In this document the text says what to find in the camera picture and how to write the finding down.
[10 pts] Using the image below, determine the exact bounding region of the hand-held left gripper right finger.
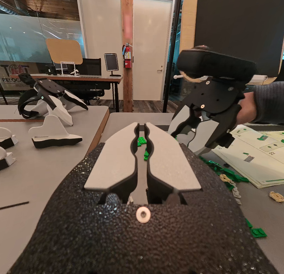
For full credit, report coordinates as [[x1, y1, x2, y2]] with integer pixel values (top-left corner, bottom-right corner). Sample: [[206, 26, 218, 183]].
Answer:
[[144, 122, 202, 204]]

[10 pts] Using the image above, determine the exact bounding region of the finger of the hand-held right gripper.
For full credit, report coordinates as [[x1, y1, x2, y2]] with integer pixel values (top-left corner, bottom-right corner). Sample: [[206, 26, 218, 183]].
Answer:
[[187, 120, 221, 157], [167, 105, 201, 139]]

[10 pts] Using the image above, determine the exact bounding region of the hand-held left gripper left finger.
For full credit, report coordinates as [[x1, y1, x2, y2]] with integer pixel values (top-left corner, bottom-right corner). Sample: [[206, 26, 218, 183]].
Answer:
[[84, 122, 139, 204]]

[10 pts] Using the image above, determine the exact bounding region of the pile of green building bricks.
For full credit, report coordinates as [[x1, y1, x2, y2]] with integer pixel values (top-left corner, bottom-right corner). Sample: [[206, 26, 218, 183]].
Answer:
[[136, 136, 250, 206]]

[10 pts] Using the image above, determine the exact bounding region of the pale green instruction booklet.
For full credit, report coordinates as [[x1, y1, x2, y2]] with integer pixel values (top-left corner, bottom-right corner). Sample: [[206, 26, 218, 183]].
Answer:
[[212, 124, 284, 188]]

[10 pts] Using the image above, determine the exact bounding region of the person's right forearm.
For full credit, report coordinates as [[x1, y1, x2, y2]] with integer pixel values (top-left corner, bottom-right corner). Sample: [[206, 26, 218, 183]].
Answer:
[[251, 81, 284, 125]]

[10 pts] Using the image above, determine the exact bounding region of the grey desk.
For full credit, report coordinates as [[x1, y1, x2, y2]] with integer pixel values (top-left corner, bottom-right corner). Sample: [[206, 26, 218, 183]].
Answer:
[[100, 112, 284, 274]]

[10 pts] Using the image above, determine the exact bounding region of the wooden panel desk lamp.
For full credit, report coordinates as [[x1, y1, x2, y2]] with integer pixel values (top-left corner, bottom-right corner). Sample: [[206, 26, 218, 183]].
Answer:
[[45, 38, 83, 76]]

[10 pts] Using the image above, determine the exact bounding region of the person's right hand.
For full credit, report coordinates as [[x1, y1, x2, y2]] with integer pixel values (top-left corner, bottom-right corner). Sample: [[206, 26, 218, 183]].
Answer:
[[236, 91, 258, 126]]

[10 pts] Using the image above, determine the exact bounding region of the black pole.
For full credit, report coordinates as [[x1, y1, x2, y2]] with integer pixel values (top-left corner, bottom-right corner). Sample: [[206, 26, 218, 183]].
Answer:
[[163, 0, 183, 113]]

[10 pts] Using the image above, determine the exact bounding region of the grey table brown edge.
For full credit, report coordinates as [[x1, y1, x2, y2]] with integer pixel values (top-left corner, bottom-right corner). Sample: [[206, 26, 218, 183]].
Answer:
[[0, 105, 110, 274]]

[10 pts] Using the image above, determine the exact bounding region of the loose grey finger part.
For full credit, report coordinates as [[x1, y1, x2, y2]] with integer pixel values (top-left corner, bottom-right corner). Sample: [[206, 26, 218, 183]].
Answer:
[[0, 146, 16, 170], [0, 128, 18, 149], [28, 115, 83, 149]]

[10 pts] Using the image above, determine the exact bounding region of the white door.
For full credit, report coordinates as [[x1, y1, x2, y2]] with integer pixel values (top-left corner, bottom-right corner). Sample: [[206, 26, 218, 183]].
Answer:
[[133, 0, 173, 101]]

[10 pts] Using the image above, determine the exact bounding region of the red fire extinguisher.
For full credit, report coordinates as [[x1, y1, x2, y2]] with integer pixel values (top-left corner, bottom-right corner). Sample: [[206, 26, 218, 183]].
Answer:
[[122, 43, 133, 68]]

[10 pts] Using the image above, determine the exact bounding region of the brown top office table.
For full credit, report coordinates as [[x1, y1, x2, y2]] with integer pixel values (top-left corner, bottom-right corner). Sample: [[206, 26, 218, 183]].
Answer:
[[30, 73, 123, 112]]

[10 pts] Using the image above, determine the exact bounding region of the tablet on black stand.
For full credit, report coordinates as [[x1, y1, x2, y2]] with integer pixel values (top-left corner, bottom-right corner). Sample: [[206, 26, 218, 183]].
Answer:
[[104, 53, 122, 77]]

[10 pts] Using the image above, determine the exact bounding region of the black office chair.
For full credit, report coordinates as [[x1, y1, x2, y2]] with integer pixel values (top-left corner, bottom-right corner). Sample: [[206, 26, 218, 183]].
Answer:
[[73, 58, 105, 99]]

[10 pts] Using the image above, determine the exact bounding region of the spare black grey gripper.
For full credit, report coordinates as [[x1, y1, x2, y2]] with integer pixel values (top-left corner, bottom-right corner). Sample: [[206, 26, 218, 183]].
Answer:
[[18, 73, 89, 126]]

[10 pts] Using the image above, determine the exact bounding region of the thin black rod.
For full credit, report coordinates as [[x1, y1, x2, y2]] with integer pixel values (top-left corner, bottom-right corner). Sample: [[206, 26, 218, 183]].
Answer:
[[0, 201, 29, 210]]

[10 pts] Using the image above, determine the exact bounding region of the green square brick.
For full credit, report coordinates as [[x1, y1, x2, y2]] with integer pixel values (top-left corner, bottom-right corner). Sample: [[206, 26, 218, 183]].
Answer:
[[251, 228, 268, 238]]

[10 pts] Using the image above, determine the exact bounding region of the printed cardboard box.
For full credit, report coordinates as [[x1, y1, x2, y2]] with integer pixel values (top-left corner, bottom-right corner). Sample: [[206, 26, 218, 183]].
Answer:
[[0, 64, 30, 91]]

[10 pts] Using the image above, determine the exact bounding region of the wooden post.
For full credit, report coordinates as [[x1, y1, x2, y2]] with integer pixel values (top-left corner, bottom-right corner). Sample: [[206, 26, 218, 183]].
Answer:
[[121, 0, 134, 112]]

